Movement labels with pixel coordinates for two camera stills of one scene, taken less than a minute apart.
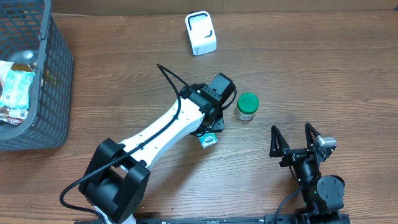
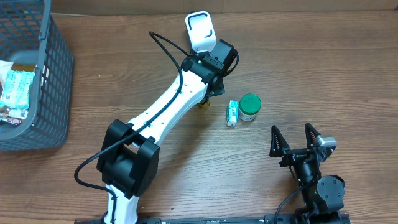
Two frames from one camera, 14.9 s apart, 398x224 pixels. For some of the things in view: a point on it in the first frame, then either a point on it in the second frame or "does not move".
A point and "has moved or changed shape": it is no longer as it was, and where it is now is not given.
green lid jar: (247, 106) does not move
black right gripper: (279, 149) does not move
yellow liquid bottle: (27, 63) has moved or changed shape
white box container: (201, 32) does not move
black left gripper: (216, 123) → (216, 89)
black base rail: (298, 218) does not move
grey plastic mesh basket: (29, 25) does not move
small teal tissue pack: (208, 140) → (232, 113)
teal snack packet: (16, 93) does not move
